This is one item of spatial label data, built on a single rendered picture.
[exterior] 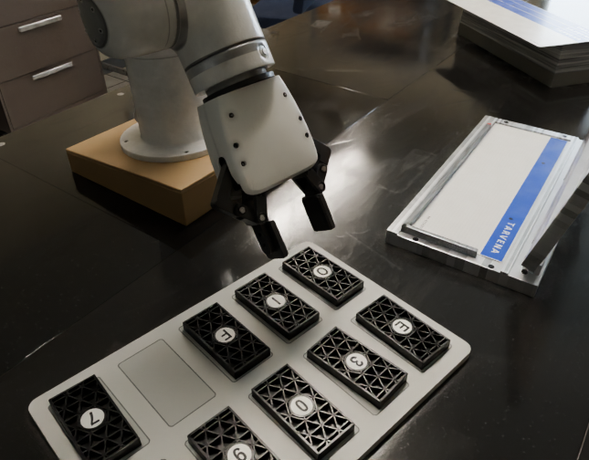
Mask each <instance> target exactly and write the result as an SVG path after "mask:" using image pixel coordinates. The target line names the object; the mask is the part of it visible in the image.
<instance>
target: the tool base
mask: <svg viewBox="0 0 589 460"><path fill-rule="evenodd" d="M504 121H508V120H502V119H498V118H494V117H490V116H487V115H486V116H485V117H484V118H483V119H482V121H481V122H480V123H479V124H478V125H477V126H476V128H475V129H474V130H473V131H472V132H471V133H470V134H469V135H468V136H467V138H466V139H465V140H464V141H463V142H462V143H461V144H460V145H459V146H458V148H457V149H456V150H455V151H454V152H453V153H452V155H451V156H450V157H449V158H448V159H447V161H446V162H445V163H444V164H443V165H442V166H441V168H440V169H439V170H438V171H437V172H436V173H435V175H434V176H433V177H432V178H431V179H430V180H429V182H428V183H427V184H426V185H425V186H424V187H423V189H422V190H421V191H420V192H419V193H418V194H417V196H416V197H415V198H414V199H413V200H412V201H411V203H410V204H409V205H408V206H407V207H406V208H405V209H404V211H403V212H402V213H401V214H400V215H399V216H398V217H397V218H396V219H395V220H394V222H393V223H392V224H391V225H390V226H389V227H388V228H387V230H386V237H385V242H386V243H388V244H390V245H393V246H398V247H400V248H403V249H405V250H407V251H410V252H413V253H415V254H418V255H420V256H424V257H427V258H429V259H432V260H435V261H437V262H439V263H442V264H444V265H447V266H450V267H453V268H456V269H458V270H461V271H464V272H467V273H469V274H471V275H474V276H476V277H481V278H483V279H486V280H488V281H490V282H493V283H496V284H498V285H501V286H504V287H505V288H510V289H512V290H515V291H518V292H520V293H522V294H525V295H528V296H530V297H533V298H534V296H535V293H536V291H537V289H538V287H539V285H540V283H541V281H542V277H543V275H544V273H545V271H546V268H547V266H548V265H549V263H550V260H551V258H552V254H553V252H554V250H555V248H556V246H557V244H558V242H559V241H558V242H557V243H556V245H555V246H554V247H553V249H552V250H551V252H550V253H549V254H548V255H547V257H545V258H544V260H543V261H542V262H541V264H540V265H539V266H538V268H537V269H536V270H535V272H532V271H530V270H529V269H527V268H526V267H523V266H522V265H521V262H522V260H523V258H524V257H525V256H526V255H527V253H528V252H529V250H530V248H531V245H532V243H531V242H532V240H533V238H534V237H535V235H536V233H537V231H538V229H539V227H540V225H541V223H542V220H543V218H544V216H545V215H546V213H547V211H548V210H549V208H550V206H551V204H552V201H553V199H554V197H555V195H556V194H557V192H558V190H559V188H560V187H561V186H562V184H563V179H564V177H565V175H566V174H567V172H568V170H569V168H570V166H571V164H572V162H573V159H574V157H575V155H576V153H577V152H578V150H579V148H580V146H581V144H582V142H583V141H582V140H579V138H577V137H574V136H570V135H566V136H567V137H566V138H564V137H563V135H565V134H561V133H558V132H554V131H547V130H544V129H540V128H535V127H532V126H528V125H524V124H520V123H517V122H513V121H509V123H505V122H504ZM487 123H491V126H490V130H489V131H488V133H489V132H490V131H491V129H492V128H493V127H494V126H495V124H501V125H505V126H509V127H512V128H516V129H520V130H524V131H530V132H534V133H538V134H541V135H545V136H549V137H553V138H556V139H561V140H565V141H568V143H567V145H566V147H565V149H564V151H563V153H562V155H561V157H560V159H559V161H558V162H557V163H556V165H555V167H554V169H553V171H552V173H551V175H550V177H549V179H548V181H547V183H546V184H545V185H544V187H543V189H542V192H541V193H540V195H539V197H538V199H537V201H536V203H535V204H534V206H533V207H532V209H531V212H530V213H529V215H528V217H527V219H526V221H525V223H524V224H523V226H522V228H521V230H520V232H519V234H518V235H517V237H516V239H515V241H514V243H513V245H512V246H511V248H510V251H509V253H508V254H507V255H506V257H505V259H504V261H503V262H497V261H494V260H492V259H489V258H486V257H484V256H480V255H477V256H476V258H475V257H472V256H467V255H465V254H462V253H459V252H457V251H455V250H452V249H449V248H446V247H443V246H440V245H437V244H434V243H431V242H429V241H426V240H424V239H421V238H419V237H418V239H419V240H418V241H414V240H413V238H414V237H416V236H413V235H409V234H407V233H404V232H401V227H402V224H403V223H404V221H405V220H406V219H407V218H408V217H409V215H410V214H411V213H412V212H413V211H414V210H415V209H416V208H417V207H418V205H419V204H420V203H421V202H422V201H423V199H424V198H425V197H426V196H427V195H428V193H429V192H430V191H431V190H432V189H433V187H434V186H435V185H436V184H437V182H438V181H439V180H440V179H441V178H442V176H443V175H444V174H445V173H446V172H447V170H448V169H449V168H450V167H451V166H452V164H453V163H454V162H455V161H456V160H457V158H458V157H459V156H460V155H461V153H462V152H463V151H464V150H465V149H466V148H467V147H468V146H469V145H470V143H471V142H472V141H473V140H474V139H475V138H476V136H477V135H478V134H479V133H480V131H481V130H482V129H483V128H484V127H485V125H486V124H487ZM488 133H487V134H486V135H485V136H484V138H485V137H486V136H487V135H488ZM484 138H483V139H484ZM483 139H482V140H481V141H480V142H479V143H481V142H482V141H483ZM478 146H479V144H478V145H477V146H476V148H477V147H478ZM476 148H475V149H474V150H473V151H475V150H476ZM473 151H472V152H473ZM471 154H472V153H471ZM471 154H470V155H471ZM470 155H469V156H470ZM469 156H468V157H469ZM467 159H468V158H467ZM467 159H466V160H467ZM466 160H465V161H466ZM465 161H464V162H465ZM464 162H463V163H462V164H461V165H460V166H459V168H458V169H457V170H456V172H455V173H454V174H453V175H452V177H453V176H454V175H455V174H456V173H457V171H458V170H459V169H460V167H461V166H462V165H463V164H464ZM452 177H451V178H450V179H449V180H448V181H447V183H446V184H445V185H444V187H443V188H442V189H441V190H440V192H441V191H442V190H443V189H444V188H445V186H446V185H447V184H448V182H449V181H450V180H451V179H452ZM440 192H439V193H438V194H437V195H436V197H437V196H438V195H439V194H440ZM436 197H435V198H434V199H433V200H432V202H431V203H430V204H429V205H431V204H432V203H433V201H434V200H435V199H436ZM429 205H428V206H427V208H428V207H429ZM427 208H426V209H427ZM426 209H425V210H426ZM425 210H424V212H425ZM424 212H423V213H424ZM423 213H422V214H423ZM422 214H421V215H422ZM421 215H420V216H419V217H418V218H417V219H416V220H415V222H414V223H413V224H412V226H414V224H415V223H416V222H417V220H418V219H419V218H420V217H421ZM488 265H493V266H494V268H489V267H488Z"/></svg>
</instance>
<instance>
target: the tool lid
mask: <svg viewBox="0 0 589 460"><path fill-rule="evenodd" d="M588 202H589V130H588V132H587V135H586V137H585V138H584V140H583V142H582V144H581V146H580V148H579V150H578V152H577V153H576V155H575V157H574V159H573V162H572V164H571V166H570V168H569V170H568V172H567V174H566V175H565V177H564V179H563V184H562V186H561V187H560V188H559V190H558V192H557V194H556V195H555V197H554V199H553V201H552V204H551V206H550V208H549V210H548V211H547V213H546V215H545V216H544V218H543V220H542V223H541V225H540V227H539V229H538V231H537V233H536V235H535V237H534V238H533V240H532V242H531V243H532V245H531V248H530V250H529V252H528V253H527V255H526V256H525V257H524V258H523V260H522V262H521V265H522V266H523V267H526V268H527V269H529V270H530V271H532V272H535V270H536V269H537V268H538V266H539V265H540V264H541V262H542V261H543V260H544V258H545V257H547V255H548V254H549V253H550V252H551V250H552V249H553V247H554V246H555V245H556V243H557V242H558V241H559V240H560V238H561V237H562V236H563V234H564V233H565V232H566V230H567V229H568V228H569V226H570V225H571V224H572V223H573V221H574V220H575V218H576V217H577V216H578V214H579V213H581V212H582V210H583V209H584V207H585V206H586V205H587V204H588Z"/></svg>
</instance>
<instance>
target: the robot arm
mask: <svg viewBox="0 0 589 460"><path fill-rule="evenodd" d="M77 4H78V9H79V12H80V16H81V19H82V22H83V25H84V27H85V31H86V33H87V34H88V35H89V38H90V40H91V42H92V43H93V45H94V46H95V47H96V49H98V51H99V52H101V53H102V54H104V55H105V56H107V57H109V58H117V59H124V62H125V67H126V70H127V75H128V79H129V83H130V87H131V95H132V99H133V104H134V108H135V112H134V118H135V120H136V121H137V123H135V124H133V125H132V126H131V127H130V128H128V129H127V130H126V131H125V132H124V133H123V134H122V135H121V138H120V143H121V149H122V150H123V152H124V153H125V154H127V155H128V156H130V157H132V158H133V159H136V160H140V161H144V162H182V161H187V160H192V159H196V158H199V157H203V156H206V155H209V158H210V161H211V163H212V165H213V168H214V171H215V174H216V178H217V182H216V188H215V190H214V193H213V197H212V200H211V204H210V205H211V207H212V208H213V209H215V210H217V211H219V212H221V213H223V214H228V215H230V216H231V217H233V218H235V219H237V220H239V221H241V222H244V223H245V224H246V225H251V226H252V228H253V230H254V233H255V235H256V237H257V240H258V242H259V245H260V247H261V249H262V251H263V253H264V254H266V255H267V257H268V258H269V259H279V258H285V257H287V256H288V254H289V252H288V250H287V248H286V246H285V243H284V241H283V239H282V236H281V234H280V231H279V229H278V226H277V224H276V222H275V221H274V220H268V208H267V196H266V191H267V190H269V189H271V188H273V187H275V186H277V185H279V184H281V183H284V182H286V181H287V180H289V179H291V180H292V181H293V182H294V183H295V184H296V185H297V186H298V187H299V188H300V190H301V191H302V192H303V193H304V194H305V196H304V197H302V198H301V201H302V203H303V206H304V208H305V211H306V213H307V216H308V217H309V220H310V224H311V226H312V228H313V230H314V231H316V232H318V231H327V230H332V229H333V228H335V223H334V222H333V219H332V217H331V211H330V209H329V206H328V205H327V202H326V200H325V197H324V194H323V192H324V191H325V190H326V184H325V178H326V174H327V171H328V168H327V165H328V163H329V159H330V157H331V148H330V147H328V146H326V145H325V144H323V143H321V142H319V141H317V140H315V139H314V138H312V137H311V135H310V131H309V129H308V127H307V124H306V122H305V120H304V119H303V117H302V115H301V113H300V110H299V108H298V106H297V104H296V102H295V100H294V98H292V96H291V94H290V92H289V90H288V88H287V87H286V85H285V83H284V82H283V80H282V79H281V77H280V76H279V75H278V76H276V77H275V75H274V72H273V71H269V72H267V71H266V69H267V68H269V67H271V66H273V65H274V64H275V62H274V59H273V57H272V55H271V53H270V50H269V48H268V44H267V41H266V39H265V37H264V35H263V32H262V30H261V27H260V25H259V22H258V19H257V17H256V14H255V11H254V9H253V6H252V4H251V2H250V0H77ZM239 198H242V204H238V203H236V202H234V201H233V200H231V199H239Z"/></svg>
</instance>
